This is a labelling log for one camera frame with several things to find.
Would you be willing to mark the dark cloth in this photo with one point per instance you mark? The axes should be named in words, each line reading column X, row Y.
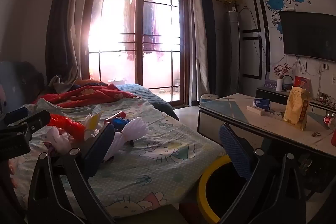
column 29, row 77

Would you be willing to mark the red picture card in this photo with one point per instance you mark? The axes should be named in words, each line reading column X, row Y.
column 302, row 81

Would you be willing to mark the purple box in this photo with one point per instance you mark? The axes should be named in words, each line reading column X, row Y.
column 270, row 84

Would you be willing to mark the blue bucket with white lid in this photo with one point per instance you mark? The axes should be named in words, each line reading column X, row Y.
column 208, row 98

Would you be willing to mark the black wall television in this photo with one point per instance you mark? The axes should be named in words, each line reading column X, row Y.
column 307, row 35

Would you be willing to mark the red can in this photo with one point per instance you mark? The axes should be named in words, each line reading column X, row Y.
column 329, row 121

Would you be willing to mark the orange cloth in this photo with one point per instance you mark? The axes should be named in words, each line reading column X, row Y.
column 89, row 81

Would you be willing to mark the flat white box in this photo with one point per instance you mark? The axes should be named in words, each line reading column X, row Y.
column 256, row 109

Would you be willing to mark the pink hanging garment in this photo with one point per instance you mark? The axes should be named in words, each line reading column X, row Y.
column 128, row 29

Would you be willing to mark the pale blue printed cushion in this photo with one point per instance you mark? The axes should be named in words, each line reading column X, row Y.
column 9, row 87

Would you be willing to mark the yellow rimmed black trash bin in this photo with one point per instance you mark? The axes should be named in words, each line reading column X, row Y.
column 207, row 174

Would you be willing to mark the red flower printed blanket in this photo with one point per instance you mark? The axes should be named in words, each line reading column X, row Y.
column 92, row 95

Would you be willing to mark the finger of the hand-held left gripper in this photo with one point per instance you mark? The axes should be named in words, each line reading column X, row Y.
column 15, row 114
column 36, row 119

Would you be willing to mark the grey and blue curtain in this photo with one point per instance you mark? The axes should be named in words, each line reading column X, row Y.
column 206, row 29
column 63, row 29

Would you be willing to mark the white vase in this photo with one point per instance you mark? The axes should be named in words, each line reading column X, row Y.
column 279, row 85

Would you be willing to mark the blue quilted cover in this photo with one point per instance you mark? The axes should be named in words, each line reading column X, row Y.
column 147, row 95

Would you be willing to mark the blue hanging garment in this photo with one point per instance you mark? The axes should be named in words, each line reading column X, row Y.
column 149, row 27

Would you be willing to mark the grey standing air conditioner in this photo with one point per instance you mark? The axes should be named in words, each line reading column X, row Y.
column 233, row 56

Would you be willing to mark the yellow paper bag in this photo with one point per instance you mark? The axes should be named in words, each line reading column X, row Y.
column 295, row 108

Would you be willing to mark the yellow white paper cup liner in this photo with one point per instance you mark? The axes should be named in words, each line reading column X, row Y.
column 92, row 123

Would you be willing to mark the white plastic bag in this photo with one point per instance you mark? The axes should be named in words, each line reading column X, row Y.
column 59, row 140

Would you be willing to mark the grey cloth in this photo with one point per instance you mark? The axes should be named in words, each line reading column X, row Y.
column 59, row 83

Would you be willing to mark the red bottle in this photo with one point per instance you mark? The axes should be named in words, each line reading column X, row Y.
column 334, row 138

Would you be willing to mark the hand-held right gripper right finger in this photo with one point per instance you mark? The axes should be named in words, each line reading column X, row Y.
column 236, row 153

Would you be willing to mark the red flower sprigs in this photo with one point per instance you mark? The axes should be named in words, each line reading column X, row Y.
column 282, row 70

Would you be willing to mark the blue tissue pack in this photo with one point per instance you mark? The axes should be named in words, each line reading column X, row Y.
column 261, row 103

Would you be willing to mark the white and teal coffee table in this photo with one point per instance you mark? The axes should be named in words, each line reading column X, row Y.
column 210, row 124

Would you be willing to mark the round black frame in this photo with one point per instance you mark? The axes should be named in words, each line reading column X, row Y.
column 283, row 82

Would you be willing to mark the cartoon cat printed bedsheet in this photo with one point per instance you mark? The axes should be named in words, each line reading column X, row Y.
column 157, row 134

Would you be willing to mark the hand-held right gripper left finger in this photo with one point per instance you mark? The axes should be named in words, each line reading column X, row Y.
column 98, row 151

